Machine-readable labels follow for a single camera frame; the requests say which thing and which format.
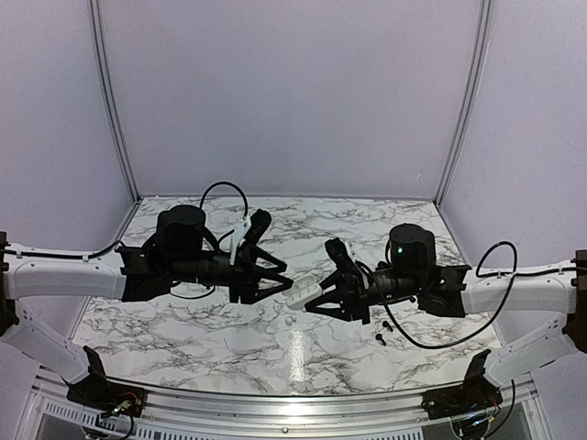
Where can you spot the black earbud lower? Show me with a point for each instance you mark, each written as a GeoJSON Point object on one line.
{"type": "Point", "coordinates": [379, 338]}

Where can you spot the aluminium front frame rail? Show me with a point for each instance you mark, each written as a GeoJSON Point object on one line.
{"type": "Point", "coordinates": [187, 414]}

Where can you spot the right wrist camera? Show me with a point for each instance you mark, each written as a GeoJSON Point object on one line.
{"type": "Point", "coordinates": [338, 253]}

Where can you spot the black earbud upper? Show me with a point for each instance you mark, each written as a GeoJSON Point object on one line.
{"type": "Point", "coordinates": [387, 326]}

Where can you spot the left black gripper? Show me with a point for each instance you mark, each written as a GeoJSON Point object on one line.
{"type": "Point", "coordinates": [245, 283]}

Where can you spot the white earbud charging case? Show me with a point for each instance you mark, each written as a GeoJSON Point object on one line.
{"type": "Point", "coordinates": [303, 291]}

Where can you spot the right aluminium corner post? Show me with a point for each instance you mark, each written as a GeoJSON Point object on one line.
{"type": "Point", "coordinates": [478, 57]}

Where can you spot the black earbud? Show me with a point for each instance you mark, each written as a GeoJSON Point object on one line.
{"type": "Point", "coordinates": [387, 326]}
{"type": "Point", "coordinates": [379, 338]}

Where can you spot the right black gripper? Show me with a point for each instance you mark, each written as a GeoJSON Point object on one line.
{"type": "Point", "coordinates": [351, 293]}

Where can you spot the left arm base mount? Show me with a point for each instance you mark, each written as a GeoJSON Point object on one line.
{"type": "Point", "coordinates": [97, 391]}

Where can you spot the aluminium corner post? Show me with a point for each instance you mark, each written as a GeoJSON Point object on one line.
{"type": "Point", "coordinates": [109, 98]}
{"type": "Point", "coordinates": [478, 57]}

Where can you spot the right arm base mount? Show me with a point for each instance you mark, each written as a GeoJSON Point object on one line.
{"type": "Point", "coordinates": [475, 393]}

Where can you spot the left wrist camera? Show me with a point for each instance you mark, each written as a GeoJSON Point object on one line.
{"type": "Point", "coordinates": [248, 232]}

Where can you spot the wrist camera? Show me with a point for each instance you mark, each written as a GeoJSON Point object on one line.
{"type": "Point", "coordinates": [248, 232]}
{"type": "Point", "coordinates": [338, 253]}

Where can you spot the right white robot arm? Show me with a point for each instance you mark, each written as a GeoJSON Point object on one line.
{"type": "Point", "coordinates": [412, 272]}

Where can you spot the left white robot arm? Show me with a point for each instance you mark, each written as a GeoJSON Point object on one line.
{"type": "Point", "coordinates": [182, 250]}

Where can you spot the left aluminium corner post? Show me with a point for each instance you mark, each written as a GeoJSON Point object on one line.
{"type": "Point", "coordinates": [109, 98]}

